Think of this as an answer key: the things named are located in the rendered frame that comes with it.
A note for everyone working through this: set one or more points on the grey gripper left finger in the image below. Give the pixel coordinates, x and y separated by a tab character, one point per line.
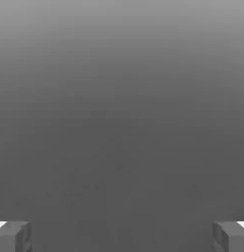
11	237

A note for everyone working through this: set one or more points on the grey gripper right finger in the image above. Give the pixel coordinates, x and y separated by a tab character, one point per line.
232	237

